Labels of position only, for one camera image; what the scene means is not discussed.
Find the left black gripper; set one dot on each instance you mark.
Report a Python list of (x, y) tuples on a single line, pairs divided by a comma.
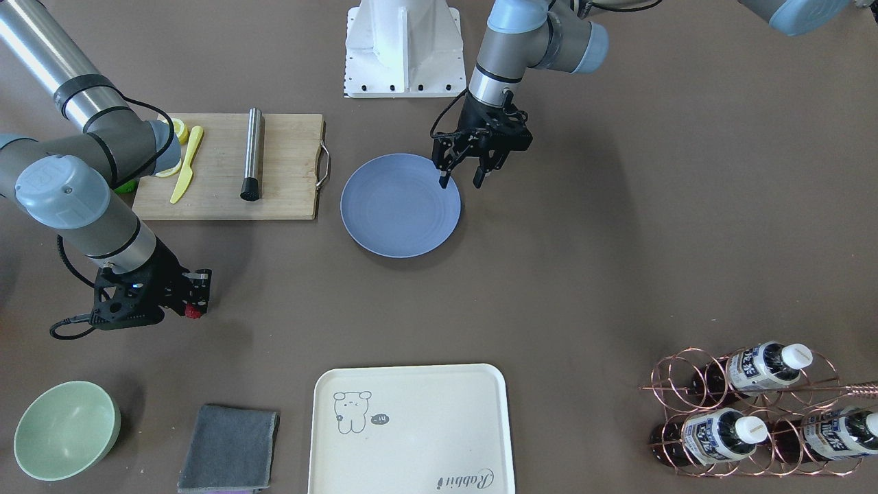
[(478, 121)]

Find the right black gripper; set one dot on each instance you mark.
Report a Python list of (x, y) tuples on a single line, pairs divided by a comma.
[(167, 273)]

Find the red strawberry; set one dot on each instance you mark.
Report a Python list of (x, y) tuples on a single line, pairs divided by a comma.
[(193, 311)]

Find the blue round plate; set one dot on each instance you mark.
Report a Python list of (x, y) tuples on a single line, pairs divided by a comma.
[(394, 206)]

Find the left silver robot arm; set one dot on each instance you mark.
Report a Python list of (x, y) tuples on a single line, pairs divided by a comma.
[(520, 35)]

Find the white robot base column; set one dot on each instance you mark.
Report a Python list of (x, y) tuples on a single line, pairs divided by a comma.
[(403, 49)]

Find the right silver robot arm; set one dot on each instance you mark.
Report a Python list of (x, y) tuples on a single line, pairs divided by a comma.
[(69, 184)]

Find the green lime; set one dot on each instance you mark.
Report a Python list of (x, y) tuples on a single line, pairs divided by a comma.
[(127, 187)]

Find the lemon half slice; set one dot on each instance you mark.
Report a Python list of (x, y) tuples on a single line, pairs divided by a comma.
[(171, 171), (181, 130)]

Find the mint green bowl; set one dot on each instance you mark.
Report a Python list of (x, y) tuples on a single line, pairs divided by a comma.
[(66, 430)]

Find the steel muddler black tip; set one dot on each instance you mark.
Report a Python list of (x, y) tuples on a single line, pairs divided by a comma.
[(251, 186)]

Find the wooden cutting board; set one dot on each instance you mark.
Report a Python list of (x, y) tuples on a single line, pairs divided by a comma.
[(290, 152)]

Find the yellow plastic knife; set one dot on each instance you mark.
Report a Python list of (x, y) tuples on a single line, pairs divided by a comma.
[(186, 173)]

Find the grey folded cloth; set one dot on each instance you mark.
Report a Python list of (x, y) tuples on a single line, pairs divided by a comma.
[(231, 451)]

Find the cream rabbit tray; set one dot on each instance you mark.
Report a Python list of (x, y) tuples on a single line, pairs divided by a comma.
[(411, 429)]

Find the tea bottle white cap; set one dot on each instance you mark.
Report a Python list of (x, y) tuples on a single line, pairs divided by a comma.
[(749, 372)]

